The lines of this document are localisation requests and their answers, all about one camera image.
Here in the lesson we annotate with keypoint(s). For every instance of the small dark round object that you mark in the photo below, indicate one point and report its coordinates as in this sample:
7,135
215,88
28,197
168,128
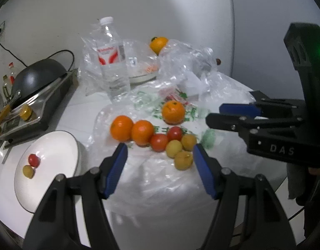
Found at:
218,61

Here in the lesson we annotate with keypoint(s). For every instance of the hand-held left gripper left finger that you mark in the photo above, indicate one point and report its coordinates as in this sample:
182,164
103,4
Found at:
117,166

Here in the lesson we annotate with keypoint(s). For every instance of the gold stove knob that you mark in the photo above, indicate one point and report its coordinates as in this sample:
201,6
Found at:
26,112

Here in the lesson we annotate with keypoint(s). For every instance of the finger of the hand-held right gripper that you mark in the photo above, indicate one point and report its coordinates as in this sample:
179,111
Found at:
238,109
222,122

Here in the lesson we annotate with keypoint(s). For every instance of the green printed plastic bag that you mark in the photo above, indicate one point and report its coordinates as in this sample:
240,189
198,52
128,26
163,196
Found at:
154,182

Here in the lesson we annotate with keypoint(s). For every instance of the cooking oil bottle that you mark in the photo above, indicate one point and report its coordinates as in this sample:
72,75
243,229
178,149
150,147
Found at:
5,86

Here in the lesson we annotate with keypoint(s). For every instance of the steel portable stove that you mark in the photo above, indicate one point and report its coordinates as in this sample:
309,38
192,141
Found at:
55,93

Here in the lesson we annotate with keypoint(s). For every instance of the clear plastic water bottle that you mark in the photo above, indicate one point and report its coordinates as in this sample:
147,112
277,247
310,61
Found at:
113,70

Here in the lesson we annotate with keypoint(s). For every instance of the crumpled clear plastic bag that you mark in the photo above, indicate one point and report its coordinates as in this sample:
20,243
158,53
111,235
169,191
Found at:
183,57

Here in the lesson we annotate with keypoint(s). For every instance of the white bowl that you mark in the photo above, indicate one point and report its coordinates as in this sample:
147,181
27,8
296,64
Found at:
141,77

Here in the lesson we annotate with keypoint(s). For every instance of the white plate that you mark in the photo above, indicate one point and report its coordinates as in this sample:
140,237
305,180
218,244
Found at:
55,158

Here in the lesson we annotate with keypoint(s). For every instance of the small yellow fruit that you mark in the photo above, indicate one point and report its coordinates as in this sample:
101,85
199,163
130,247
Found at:
184,160
28,171
188,142
173,148

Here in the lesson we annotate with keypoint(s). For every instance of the wall power outlet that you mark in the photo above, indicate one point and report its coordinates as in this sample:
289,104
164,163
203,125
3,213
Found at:
2,27

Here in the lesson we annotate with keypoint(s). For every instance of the orange with green stem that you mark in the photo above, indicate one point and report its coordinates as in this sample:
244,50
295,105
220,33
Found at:
158,45

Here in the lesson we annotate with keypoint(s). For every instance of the red cherry tomato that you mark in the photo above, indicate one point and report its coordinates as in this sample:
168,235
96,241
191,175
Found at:
159,142
174,133
33,160

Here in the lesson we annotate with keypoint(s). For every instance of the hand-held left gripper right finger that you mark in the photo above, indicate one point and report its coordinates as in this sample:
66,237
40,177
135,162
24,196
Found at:
203,169

